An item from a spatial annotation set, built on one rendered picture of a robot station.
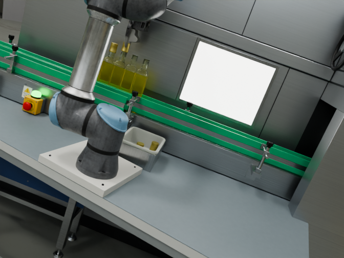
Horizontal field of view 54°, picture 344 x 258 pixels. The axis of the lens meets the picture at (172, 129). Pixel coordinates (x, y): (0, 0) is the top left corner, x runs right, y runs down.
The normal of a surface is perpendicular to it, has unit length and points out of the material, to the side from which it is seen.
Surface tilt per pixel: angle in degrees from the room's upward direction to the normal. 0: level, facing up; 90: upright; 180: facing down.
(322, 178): 90
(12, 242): 0
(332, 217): 90
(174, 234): 0
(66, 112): 82
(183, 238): 0
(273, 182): 90
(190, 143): 90
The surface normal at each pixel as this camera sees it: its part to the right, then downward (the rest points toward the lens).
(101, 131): -0.12, 0.25
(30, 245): 0.33, -0.90
